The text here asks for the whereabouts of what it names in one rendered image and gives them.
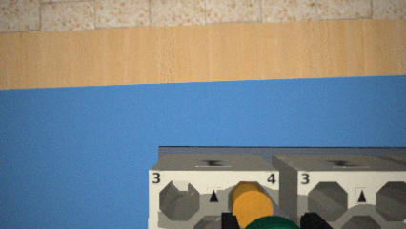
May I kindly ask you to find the green-capped conical tube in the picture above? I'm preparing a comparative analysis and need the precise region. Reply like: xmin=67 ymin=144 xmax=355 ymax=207
xmin=229 ymin=181 xmax=300 ymax=229

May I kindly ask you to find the blue table mat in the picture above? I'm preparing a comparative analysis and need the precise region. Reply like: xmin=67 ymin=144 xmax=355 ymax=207
xmin=0 ymin=75 xmax=406 ymax=229

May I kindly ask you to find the cream bucket adapter with round holes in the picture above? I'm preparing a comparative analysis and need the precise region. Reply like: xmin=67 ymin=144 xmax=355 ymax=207
xmin=272 ymin=154 xmax=406 ymax=229
xmin=377 ymin=155 xmax=406 ymax=166

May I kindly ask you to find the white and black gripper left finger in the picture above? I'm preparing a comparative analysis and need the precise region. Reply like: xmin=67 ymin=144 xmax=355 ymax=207
xmin=221 ymin=213 xmax=240 ymax=229

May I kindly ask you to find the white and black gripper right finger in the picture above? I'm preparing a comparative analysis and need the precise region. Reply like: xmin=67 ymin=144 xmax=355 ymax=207
xmin=300 ymin=213 xmax=334 ymax=229

